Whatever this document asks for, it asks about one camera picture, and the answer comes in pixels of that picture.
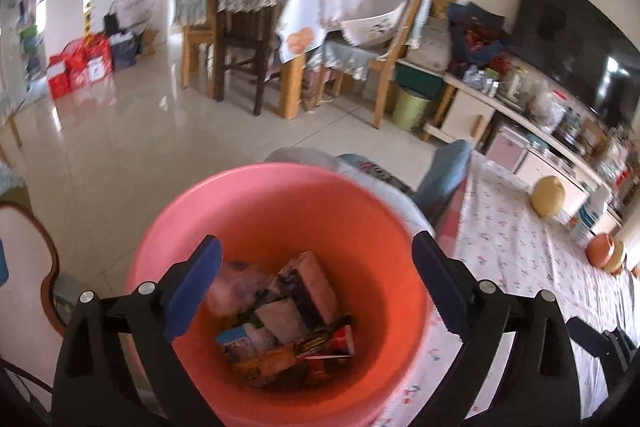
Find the blue cloth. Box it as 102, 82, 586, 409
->
414, 139, 473, 228

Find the green waste bin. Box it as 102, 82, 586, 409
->
391, 87, 434, 132

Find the pale green chair cover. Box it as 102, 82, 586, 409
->
407, 0, 433, 50

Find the white shopping bag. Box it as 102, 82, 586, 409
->
115, 0, 157, 38

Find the crushed clear water bottle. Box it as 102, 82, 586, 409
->
205, 261, 273, 319

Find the white electric kettle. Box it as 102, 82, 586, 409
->
500, 67, 528, 105

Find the black television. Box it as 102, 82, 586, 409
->
505, 0, 640, 131

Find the dark green box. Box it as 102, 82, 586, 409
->
395, 61, 447, 100

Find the red gift box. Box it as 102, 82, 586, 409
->
65, 36, 115, 94
48, 52, 71, 100

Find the large yellow pear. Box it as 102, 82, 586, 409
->
606, 239, 627, 274

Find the red apple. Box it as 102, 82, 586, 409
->
586, 234, 621, 269

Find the dark blue wrapped bouquet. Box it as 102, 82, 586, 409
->
446, 2, 511, 72

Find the red sausage packet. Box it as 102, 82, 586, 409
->
320, 324, 357, 358
300, 354, 346, 385

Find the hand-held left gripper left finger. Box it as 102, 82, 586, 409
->
51, 234, 223, 427

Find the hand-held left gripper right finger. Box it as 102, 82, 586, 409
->
411, 231, 581, 427

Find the orange print dining tablecloth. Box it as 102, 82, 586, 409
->
276, 0, 351, 65

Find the white pillow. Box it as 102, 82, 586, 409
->
412, 19, 452, 72

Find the pink storage box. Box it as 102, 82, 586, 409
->
485, 127, 532, 174

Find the cherry print tablecloth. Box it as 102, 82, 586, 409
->
375, 149, 640, 427

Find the white pill bottle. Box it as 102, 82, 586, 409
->
570, 197, 609, 248

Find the clear plastic bag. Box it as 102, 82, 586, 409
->
530, 87, 568, 135

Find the dark blue shopping bag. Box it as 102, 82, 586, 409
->
109, 29, 142, 71

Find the dark wooden chair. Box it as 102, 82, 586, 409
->
212, 0, 286, 116

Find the light wooden chair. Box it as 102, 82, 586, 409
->
172, 0, 221, 100
327, 0, 433, 130

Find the small yellow pear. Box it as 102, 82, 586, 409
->
531, 175, 566, 219

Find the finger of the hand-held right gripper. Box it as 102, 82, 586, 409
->
602, 327, 640, 388
567, 317, 608, 356

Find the pink plastic bucket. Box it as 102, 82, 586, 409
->
125, 162, 432, 427

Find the wooden framed seat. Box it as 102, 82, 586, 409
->
0, 202, 68, 338

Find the grey white printed packet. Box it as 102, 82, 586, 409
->
276, 250, 342, 327
254, 298, 312, 344

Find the white television cabinet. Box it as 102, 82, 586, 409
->
422, 72, 626, 238

